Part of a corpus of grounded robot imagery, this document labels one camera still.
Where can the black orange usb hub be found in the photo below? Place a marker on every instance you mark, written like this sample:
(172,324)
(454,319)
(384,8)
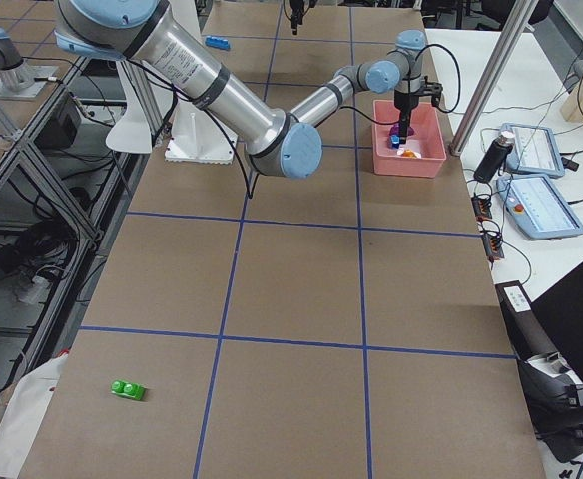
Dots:
(481,207)
(493,242)

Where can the long blue toy block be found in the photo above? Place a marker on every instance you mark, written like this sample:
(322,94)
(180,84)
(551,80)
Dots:
(217,42)

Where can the far teach pendant tablet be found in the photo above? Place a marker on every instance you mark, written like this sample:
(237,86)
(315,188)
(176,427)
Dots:
(535,151)

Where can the black water bottle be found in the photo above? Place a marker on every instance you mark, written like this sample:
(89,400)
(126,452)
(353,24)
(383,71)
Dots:
(494,157)

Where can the green toy block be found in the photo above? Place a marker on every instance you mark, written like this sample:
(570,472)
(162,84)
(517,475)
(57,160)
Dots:
(129,390)

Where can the white paper sheet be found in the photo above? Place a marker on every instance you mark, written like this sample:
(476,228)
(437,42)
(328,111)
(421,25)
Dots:
(24,414)

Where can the teach pendant tablet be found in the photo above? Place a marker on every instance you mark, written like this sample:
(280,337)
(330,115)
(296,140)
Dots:
(535,151)
(538,208)

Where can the near teach pendant tablet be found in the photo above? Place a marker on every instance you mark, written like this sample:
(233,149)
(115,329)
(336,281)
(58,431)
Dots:
(538,208)

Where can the small blue toy block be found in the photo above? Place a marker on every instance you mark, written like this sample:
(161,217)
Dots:
(394,141)

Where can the aluminium frame post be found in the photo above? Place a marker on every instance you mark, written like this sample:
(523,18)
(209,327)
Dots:
(507,40)

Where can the orange toy block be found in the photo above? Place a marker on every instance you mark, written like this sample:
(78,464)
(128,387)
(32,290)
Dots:
(408,153)

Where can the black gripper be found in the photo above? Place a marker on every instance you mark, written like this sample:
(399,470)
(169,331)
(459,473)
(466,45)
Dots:
(294,11)
(404,101)

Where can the pink plastic box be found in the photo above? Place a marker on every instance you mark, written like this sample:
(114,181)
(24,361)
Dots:
(426,138)

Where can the white metal mount base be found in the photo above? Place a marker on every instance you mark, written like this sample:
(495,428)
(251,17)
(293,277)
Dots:
(194,136)

